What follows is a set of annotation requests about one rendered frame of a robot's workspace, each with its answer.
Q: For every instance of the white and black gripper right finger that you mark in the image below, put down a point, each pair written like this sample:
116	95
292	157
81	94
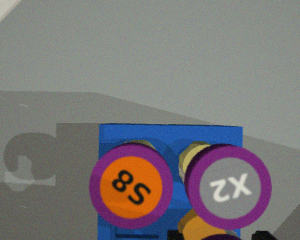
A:
262	235

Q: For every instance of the blue tube rack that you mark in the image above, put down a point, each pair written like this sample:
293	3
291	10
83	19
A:
170	140

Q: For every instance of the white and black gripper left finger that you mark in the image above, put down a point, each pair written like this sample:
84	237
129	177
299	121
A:
174	235

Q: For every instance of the grey bench mat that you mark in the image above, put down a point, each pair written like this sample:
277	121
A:
67	66

